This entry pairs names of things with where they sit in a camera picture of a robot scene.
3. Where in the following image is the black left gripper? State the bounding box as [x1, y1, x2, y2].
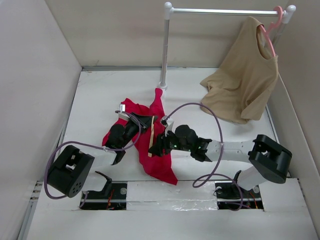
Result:
[119, 112, 157, 148]

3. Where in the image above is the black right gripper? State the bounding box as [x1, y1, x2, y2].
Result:
[147, 127, 192, 157]

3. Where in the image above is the beige plastic hanger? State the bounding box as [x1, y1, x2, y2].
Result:
[148, 115, 156, 149]

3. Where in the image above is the red t shirt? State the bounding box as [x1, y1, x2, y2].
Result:
[102, 88, 178, 185]

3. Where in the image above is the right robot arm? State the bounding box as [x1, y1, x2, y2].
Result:
[148, 125, 292, 197]

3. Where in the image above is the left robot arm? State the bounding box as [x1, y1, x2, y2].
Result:
[44, 111, 158, 200]

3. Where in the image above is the beige t shirt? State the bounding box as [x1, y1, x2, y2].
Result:
[200, 16, 279, 124]

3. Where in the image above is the pink plastic hanger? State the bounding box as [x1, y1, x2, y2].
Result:
[258, 6, 285, 58]

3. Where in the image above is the white clothes rack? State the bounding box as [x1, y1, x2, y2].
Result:
[158, 1, 297, 92]

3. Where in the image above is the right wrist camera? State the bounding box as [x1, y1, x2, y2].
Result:
[160, 115, 174, 136]

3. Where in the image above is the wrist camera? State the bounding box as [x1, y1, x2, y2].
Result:
[160, 115, 174, 136]
[115, 103, 128, 121]

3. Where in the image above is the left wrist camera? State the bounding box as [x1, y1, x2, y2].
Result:
[115, 103, 128, 121]

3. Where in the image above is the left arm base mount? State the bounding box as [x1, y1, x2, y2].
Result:
[79, 171, 128, 211]

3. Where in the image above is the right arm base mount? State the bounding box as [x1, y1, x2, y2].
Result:
[213, 170, 264, 211]

